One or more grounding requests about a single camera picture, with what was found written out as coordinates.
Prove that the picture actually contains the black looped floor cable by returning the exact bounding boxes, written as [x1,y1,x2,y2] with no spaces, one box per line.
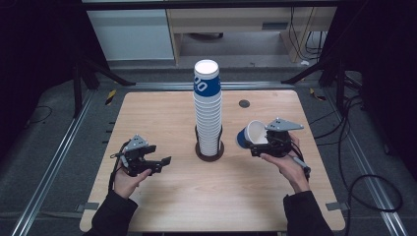
[337,94,404,236]

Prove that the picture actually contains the black cables under desk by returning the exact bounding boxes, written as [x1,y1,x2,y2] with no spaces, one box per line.
[288,7,328,63]

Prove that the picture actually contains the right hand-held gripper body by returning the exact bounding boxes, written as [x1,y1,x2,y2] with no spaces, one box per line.
[265,117,305,158]

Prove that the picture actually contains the person's left hand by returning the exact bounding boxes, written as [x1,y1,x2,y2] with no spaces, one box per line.
[112,162,153,201]

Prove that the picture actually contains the right gripper cable with plug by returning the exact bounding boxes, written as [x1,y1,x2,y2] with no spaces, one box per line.
[290,144,312,181]

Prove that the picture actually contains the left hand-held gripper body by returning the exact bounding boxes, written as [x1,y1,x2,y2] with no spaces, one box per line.
[111,133,149,178]

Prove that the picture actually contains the black wire cup holder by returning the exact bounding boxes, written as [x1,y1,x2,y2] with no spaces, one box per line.
[194,124,225,162]

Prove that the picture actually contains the blue and white paper cup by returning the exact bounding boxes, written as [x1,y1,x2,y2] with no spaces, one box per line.
[235,119,270,150]

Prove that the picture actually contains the grey tape strip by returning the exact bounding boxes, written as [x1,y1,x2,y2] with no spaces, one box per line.
[76,202,100,213]
[325,202,349,211]

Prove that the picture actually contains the yellow and black tape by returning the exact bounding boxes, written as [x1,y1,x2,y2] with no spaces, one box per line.
[104,88,117,106]
[309,88,328,102]

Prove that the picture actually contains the black metal stand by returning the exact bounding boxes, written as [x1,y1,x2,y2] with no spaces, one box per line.
[280,55,362,114]
[72,55,136,119]

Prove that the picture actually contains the thin black floor cable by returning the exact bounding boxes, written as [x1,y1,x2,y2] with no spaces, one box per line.
[30,104,53,125]

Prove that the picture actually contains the light wooden desk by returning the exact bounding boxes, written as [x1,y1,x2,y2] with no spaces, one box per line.
[166,7,337,64]

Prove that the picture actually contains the aluminium floor rail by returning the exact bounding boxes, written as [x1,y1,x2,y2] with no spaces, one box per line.
[323,88,409,236]
[131,81,293,91]
[11,89,96,236]

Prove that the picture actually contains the white cabinet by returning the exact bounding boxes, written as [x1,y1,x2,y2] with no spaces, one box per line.
[86,9,175,62]

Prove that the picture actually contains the person's right hand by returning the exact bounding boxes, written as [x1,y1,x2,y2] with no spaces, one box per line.
[260,133,312,195]

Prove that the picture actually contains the stack of white paper cups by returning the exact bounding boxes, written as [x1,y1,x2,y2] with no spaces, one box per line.
[193,59,223,157]

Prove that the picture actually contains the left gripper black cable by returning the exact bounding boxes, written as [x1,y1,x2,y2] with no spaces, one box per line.
[107,141,131,195]

